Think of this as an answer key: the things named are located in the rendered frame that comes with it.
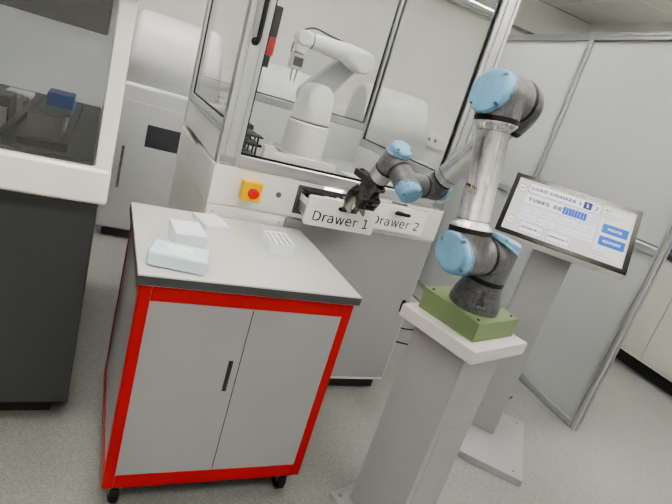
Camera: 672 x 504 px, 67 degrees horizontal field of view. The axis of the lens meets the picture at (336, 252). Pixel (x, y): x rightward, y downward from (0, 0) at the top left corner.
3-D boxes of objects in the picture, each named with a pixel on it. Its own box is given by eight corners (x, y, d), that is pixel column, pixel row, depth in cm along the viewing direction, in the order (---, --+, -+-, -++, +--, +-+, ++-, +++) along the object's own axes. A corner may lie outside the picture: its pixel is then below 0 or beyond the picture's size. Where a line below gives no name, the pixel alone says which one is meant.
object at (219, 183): (433, 241, 226) (444, 211, 222) (207, 201, 180) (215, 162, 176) (349, 185, 307) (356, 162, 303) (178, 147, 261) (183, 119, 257)
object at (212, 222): (229, 231, 169) (230, 227, 168) (205, 230, 163) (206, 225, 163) (215, 218, 178) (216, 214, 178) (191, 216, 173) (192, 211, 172)
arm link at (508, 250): (513, 285, 147) (533, 243, 142) (485, 285, 139) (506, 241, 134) (483, 266, 155) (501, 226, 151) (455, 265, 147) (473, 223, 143)
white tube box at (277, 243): (293, 257, 163) (296, 246, 162) (268, 253, 160) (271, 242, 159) (283, 243, 174) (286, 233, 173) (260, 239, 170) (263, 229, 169)
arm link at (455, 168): (549, 80, 140) (429, 182, 173) (527, 70, 133) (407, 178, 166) (568, 112, 135) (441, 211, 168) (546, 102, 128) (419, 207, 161)
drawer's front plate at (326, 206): (370, 235, 196) (379, 208, 193) (303, 223, 183) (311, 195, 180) (368, 233, 198) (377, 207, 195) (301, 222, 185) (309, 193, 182)
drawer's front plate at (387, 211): (420, 236, 220) (428, 213, 217) (363, 226, 207) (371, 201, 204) (418, 235, 222) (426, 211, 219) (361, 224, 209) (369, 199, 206)
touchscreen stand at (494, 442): (519, 487, 210) (629, 265, 180) (418, 437, 222) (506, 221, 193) (522, 427, 256) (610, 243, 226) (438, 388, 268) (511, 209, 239)
